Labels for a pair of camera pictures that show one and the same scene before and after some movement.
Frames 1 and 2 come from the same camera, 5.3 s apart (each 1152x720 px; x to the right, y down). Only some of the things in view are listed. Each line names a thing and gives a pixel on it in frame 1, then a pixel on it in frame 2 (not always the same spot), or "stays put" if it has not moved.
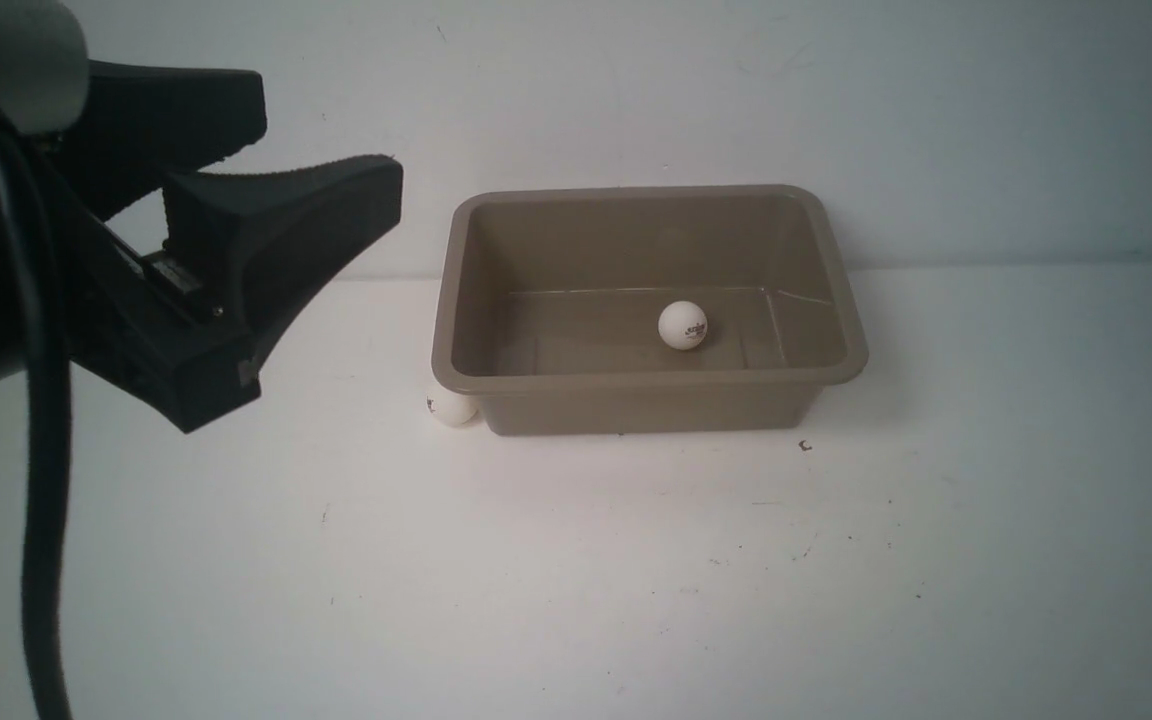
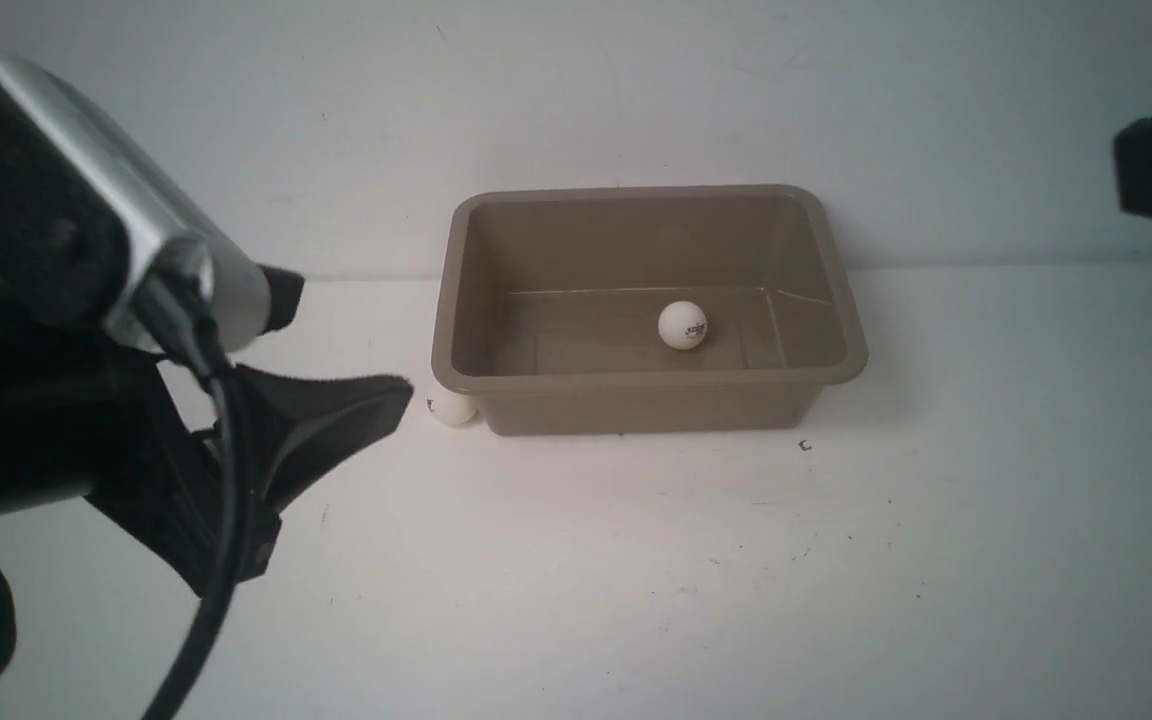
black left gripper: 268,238 to 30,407
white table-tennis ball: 451,408 stays put
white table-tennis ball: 682,325 stays put
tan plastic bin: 548,301 stays put
